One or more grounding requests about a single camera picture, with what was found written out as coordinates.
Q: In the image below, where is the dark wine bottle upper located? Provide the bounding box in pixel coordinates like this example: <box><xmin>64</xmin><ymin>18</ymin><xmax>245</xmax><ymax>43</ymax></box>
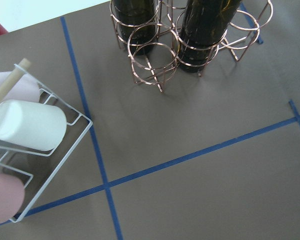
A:
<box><xmin>109</xmin><ymin>0</ymin><xmax>159</xmax><ymax>56</ymax></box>

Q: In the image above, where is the dark wine bottle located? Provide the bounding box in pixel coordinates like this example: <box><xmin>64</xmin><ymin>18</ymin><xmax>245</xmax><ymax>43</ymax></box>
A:
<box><xmin>178</xmin><ymin>0</ymin><xmax>241</xmax><ymax>73</ymax></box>
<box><xmin>109</xmin><ymin>0</ymin><xmax>159</xmax><ymax>56</ymax></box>

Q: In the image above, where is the white cup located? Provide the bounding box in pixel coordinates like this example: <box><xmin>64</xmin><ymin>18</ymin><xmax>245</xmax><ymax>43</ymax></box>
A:
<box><xmin>0</xmin><ymin>99</ymin><xmax>67</xmax><ymax>152</ymax></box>

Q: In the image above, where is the dark wine bottle lower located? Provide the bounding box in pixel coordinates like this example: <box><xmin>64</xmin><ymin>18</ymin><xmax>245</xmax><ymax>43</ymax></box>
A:
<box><xmin>178</xmin><ymin>0</ymin><xmax>241</xmax><ymax>73</ymax></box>

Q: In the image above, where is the pale pink cup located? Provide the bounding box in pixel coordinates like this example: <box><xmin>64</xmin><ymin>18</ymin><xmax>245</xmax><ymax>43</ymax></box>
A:
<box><xmin>0</xmin><ymin>71</ymin><xmax>41</xmax><ymax>103</ymax></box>

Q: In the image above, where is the copper wire bottle rack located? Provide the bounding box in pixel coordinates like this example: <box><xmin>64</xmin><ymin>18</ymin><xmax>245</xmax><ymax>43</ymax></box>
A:
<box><xmin>109</xmin><ymin>0</ymin><xmax>274</xmax><ymax>92</ymax></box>

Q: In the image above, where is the white wire cup rack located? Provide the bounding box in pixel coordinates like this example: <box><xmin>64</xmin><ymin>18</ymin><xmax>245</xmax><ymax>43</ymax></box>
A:
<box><xmin>0</xmin><ymin>80</ymin><xmax>93</xmax><ymax>223</ymax></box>

